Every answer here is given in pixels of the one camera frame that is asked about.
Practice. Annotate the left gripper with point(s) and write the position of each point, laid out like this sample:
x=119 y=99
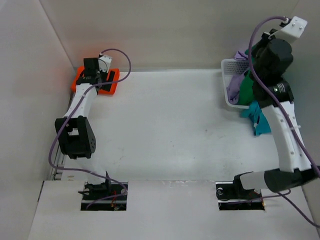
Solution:
x=100 y=81

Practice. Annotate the green t shirt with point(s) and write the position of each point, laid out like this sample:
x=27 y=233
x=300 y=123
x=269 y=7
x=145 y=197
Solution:
x=246 y=96

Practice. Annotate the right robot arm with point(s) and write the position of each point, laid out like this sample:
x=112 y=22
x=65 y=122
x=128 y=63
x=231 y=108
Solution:
x=268 y=61

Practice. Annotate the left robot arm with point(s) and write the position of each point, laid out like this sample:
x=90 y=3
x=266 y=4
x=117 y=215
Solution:
x=77 y=139

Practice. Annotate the white laundry basket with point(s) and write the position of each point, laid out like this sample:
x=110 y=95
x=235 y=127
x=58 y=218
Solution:
x=229 y=68

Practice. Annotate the lilac t shirt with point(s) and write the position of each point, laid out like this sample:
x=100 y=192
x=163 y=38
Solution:
x=233 y=89

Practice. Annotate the teal t shirt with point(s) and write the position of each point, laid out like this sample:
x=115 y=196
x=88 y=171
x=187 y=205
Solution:
x=259 y=122

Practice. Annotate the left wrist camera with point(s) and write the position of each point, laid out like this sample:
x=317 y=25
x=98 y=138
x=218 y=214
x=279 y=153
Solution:
x=104 y=63

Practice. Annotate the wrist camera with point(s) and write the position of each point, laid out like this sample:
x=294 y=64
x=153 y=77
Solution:
x=291 y=31
x=104 y=63

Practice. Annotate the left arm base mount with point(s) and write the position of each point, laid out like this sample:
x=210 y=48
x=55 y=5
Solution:
x=106 y=196

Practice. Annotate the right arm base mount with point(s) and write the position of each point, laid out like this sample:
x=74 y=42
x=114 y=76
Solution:
x=230 y=200

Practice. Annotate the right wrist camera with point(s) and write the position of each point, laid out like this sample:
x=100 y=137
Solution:
x=291 y=31

